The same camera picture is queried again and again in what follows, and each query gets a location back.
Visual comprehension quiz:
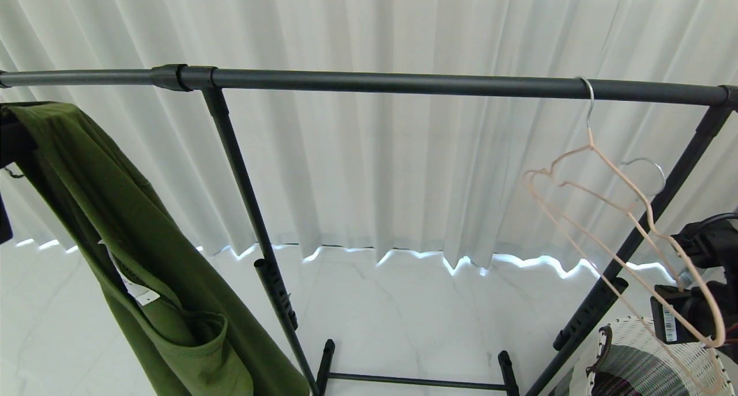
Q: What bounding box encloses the black clothes rack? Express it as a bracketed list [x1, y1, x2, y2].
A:
[0, 65, 738, 396]

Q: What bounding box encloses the green sleeveless shirt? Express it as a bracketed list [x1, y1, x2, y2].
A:
[0, 101, 310, 396]

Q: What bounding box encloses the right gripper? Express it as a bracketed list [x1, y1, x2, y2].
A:
[650, 284, 738, 365]

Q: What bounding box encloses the white curtain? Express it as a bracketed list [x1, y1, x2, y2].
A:
[0, 0, 738, 278]

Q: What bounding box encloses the white laundry basket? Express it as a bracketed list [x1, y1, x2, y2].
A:
[585, 316, 736, 396]

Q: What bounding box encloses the pink clothes hanger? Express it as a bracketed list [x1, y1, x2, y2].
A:
[522, 78, 727, 350]
[524, 157, 730, 396]

